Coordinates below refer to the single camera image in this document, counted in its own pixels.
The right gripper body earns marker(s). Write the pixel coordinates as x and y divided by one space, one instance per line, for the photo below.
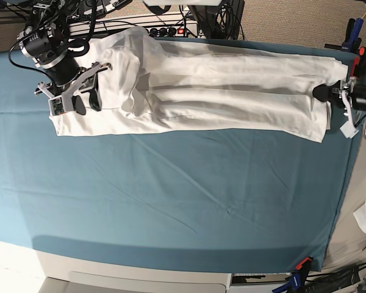
69 79

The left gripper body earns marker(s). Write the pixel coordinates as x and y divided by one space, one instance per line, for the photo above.
355 95

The white T-shirt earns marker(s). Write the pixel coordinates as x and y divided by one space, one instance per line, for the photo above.
160 86

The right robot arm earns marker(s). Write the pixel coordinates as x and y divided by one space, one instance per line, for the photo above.
46 40

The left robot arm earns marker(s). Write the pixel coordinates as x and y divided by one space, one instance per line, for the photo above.
356 124

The black orange clamp top right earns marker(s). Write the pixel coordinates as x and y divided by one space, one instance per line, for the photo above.
359 65

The black orange clamp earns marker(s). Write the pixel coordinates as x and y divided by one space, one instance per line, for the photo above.
359 65
305 265

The blue black clamp top right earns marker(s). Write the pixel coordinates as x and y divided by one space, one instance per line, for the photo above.
352 40

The teal table cloth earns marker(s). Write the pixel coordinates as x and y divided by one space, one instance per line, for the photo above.
228 201

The black orange clamp bottom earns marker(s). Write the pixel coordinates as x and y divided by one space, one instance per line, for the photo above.
305 265

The blue clamp bottom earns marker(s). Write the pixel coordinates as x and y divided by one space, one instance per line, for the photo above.
295 282

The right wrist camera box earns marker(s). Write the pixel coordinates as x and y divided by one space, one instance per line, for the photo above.
56 106

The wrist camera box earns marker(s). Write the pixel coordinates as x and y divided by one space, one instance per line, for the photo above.
349 130
56 106

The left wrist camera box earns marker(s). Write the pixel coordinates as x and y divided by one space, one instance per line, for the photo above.
349 130

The black power strip red switch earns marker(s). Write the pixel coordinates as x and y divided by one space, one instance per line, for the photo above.
166 32

